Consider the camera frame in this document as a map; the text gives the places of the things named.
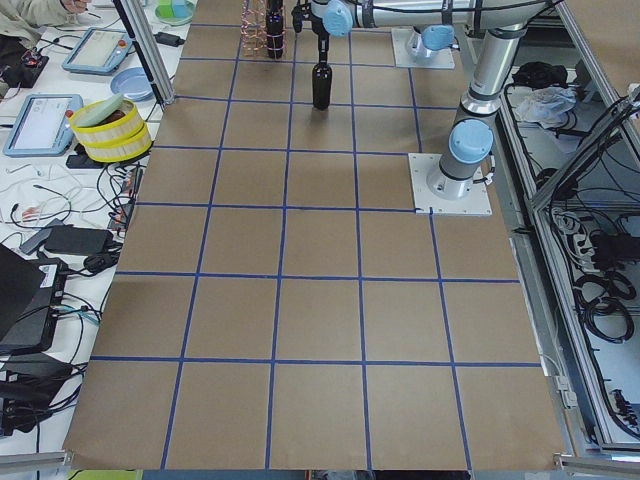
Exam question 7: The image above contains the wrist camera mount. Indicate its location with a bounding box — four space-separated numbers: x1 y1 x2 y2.
291 0 312 34

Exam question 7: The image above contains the aluminium frame post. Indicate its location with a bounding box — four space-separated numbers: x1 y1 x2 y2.
113 0 175 109

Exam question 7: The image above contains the light blue plate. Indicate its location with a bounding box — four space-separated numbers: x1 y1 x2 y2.
110 67 154 102

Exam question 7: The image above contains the blue teach pendant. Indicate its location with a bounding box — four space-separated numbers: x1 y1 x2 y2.
62 27 132 75
3 94 84 158

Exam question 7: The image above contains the crumpled white cloth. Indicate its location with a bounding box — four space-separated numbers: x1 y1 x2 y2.
514 86 577 128

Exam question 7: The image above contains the lower blue teach pendant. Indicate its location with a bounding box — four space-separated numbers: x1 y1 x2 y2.
3 94 84 158

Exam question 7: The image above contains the upper blue teach pendant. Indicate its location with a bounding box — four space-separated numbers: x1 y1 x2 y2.
62 27 132 75

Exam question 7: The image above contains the copper wire wine rack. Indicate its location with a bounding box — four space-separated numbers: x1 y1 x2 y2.
241 0 286 59

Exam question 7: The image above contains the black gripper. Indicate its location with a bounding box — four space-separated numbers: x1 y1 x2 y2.
312 15 330 64

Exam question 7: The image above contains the black power adapter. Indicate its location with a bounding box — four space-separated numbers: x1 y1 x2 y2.
44 225 112 256

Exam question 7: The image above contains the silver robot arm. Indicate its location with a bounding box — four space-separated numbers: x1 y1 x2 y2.
292 1 555 200
408 24 455 57

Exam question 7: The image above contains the wine bottle in rack right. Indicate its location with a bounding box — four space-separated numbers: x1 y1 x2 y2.
265 0 285 59

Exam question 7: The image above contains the black laptop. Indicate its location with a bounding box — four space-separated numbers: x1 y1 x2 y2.
1 246 67 355

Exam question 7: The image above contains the yellow bamboo steamer basket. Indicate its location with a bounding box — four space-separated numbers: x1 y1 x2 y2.
69 94 152 163

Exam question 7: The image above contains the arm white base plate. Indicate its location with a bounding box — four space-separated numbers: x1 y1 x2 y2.
391 27 455 70
408 153 492 217

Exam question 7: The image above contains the person in beige jacket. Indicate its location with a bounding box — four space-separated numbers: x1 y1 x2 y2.
1 0 90 46

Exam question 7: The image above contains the green plate with cups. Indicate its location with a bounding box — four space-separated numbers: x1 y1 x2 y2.
154 0 195 26

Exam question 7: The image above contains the dark wine bottle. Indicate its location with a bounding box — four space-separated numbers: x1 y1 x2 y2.
312 62 333 111

